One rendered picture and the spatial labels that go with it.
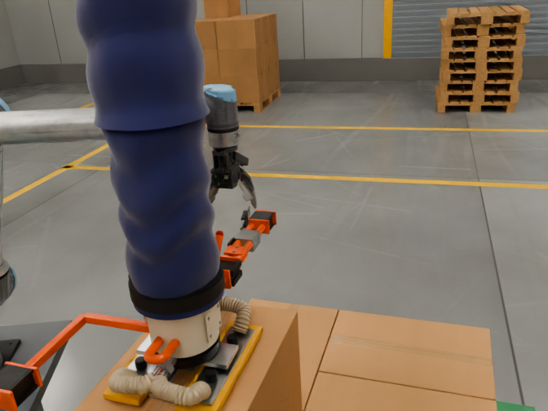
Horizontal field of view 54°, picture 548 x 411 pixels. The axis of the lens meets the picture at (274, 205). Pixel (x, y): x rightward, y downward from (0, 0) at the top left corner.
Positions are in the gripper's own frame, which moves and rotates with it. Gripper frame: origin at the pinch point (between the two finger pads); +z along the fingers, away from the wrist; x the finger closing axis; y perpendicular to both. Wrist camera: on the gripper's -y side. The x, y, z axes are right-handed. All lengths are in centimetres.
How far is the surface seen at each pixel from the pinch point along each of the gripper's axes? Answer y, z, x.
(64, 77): -841, 110, -764
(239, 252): 6.0, 12.4, 3.2
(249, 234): -5.9, 12.3, 1.8
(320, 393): -1, 68, 26
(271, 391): 36, 35, 22
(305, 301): -133, 122, -18
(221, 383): 48, 24, 14
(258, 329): 25.3, 24.9, 15.4
